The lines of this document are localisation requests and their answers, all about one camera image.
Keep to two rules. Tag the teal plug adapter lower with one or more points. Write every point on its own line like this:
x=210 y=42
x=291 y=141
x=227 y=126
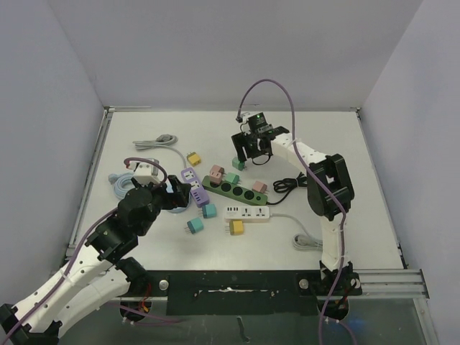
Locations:
x=194 y=225

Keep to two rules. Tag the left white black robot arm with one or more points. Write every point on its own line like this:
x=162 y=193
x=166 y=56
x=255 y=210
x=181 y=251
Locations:
x=98 y=271

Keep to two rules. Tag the yellow plug adapter lower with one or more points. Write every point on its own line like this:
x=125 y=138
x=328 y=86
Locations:
x=235 y=227

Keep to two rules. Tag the purple power strip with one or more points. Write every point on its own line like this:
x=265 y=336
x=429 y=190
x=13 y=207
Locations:
x=197 y=191

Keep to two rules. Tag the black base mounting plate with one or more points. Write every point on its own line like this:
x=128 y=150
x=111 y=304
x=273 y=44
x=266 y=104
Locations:
x=245 y=293

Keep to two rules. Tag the teal plug adapter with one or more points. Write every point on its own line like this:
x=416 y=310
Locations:
x=209 y=211
x=194 y=225

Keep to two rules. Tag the aluminium rail frame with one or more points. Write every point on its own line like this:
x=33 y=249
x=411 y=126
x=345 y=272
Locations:
x=371 y=243

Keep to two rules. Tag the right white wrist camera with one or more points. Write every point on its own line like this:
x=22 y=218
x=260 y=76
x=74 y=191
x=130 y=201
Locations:
x=241 y=118

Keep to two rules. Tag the teal plug adapter upper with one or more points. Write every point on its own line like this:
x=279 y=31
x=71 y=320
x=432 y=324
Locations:
x=209 y=211

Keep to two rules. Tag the yellow plug adapter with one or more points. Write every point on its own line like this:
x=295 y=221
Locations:
x=193 y=158
x=235 y=227

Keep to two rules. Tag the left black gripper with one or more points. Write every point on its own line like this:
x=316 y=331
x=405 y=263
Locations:
x=179 y=198

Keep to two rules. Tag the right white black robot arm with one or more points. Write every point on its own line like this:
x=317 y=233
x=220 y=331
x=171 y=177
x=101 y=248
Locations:
x=329 y=188

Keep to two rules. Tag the round blue power strip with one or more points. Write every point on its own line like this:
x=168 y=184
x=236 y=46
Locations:
x=178 y=210

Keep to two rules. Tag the green power strip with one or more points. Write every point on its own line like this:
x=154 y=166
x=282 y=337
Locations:
x=235 y=192

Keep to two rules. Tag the pink plug adapter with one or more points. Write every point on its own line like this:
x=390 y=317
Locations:
x=216 y=174
x=260 y=187

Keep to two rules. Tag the green plug adapter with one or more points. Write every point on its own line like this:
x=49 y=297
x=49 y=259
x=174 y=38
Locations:
x=232 y=178
x=238 y=164

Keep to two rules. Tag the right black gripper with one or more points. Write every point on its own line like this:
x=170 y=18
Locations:
x=241 y=140

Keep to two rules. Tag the white power strip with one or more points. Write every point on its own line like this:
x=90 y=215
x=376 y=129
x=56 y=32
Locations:
x=249 y=214

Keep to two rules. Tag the yellow plug adapter upper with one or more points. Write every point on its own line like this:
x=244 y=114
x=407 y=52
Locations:
x=193 y=158

